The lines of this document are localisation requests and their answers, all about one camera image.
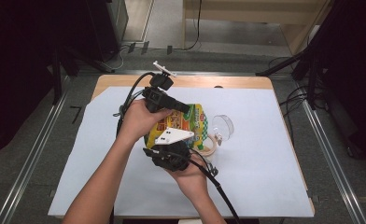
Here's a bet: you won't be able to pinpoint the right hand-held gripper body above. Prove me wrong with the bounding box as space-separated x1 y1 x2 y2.
151 126 195 172

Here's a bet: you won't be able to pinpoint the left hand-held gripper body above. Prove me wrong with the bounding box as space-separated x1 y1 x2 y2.
142 61 177 114

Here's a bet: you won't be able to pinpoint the yellow green refill pouch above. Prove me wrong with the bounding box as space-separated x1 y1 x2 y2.
144 103 209 151

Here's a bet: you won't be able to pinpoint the clear glass jar beige rim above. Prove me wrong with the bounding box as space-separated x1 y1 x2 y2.
191 114 235 162

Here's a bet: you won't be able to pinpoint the person's left hand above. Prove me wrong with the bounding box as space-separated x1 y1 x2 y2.
117 99 173 146

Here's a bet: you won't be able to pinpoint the person's right hand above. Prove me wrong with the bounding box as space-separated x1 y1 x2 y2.
166 161 211 198

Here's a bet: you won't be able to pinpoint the black cabinet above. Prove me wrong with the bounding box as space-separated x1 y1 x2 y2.
86 0 129 63

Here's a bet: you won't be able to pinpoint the white table sheet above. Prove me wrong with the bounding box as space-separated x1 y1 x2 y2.
48 86 316 218

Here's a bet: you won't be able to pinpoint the black metal stand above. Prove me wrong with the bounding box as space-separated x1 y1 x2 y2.
49 43 112 105
255 0 338 110

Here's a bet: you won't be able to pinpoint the light wooden shelf unit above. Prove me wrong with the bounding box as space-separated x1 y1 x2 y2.
181 0 332 56

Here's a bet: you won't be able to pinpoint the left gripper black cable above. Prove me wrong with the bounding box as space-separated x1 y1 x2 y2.
110 71 157 224

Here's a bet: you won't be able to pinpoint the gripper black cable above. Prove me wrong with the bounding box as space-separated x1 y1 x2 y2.
184 148 243 224
110 71 157 224

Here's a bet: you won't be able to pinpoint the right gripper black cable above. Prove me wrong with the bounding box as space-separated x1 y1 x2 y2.
184 148 243 224

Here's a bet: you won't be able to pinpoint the hanging black cable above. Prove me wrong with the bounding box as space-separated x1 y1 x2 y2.
184 0 203 51

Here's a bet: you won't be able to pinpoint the black floor cables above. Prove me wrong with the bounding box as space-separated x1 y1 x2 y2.
267 55 317 144

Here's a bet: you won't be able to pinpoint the metal floor rail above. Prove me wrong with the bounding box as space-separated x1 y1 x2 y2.
296 82 366 224
0 83 71 224

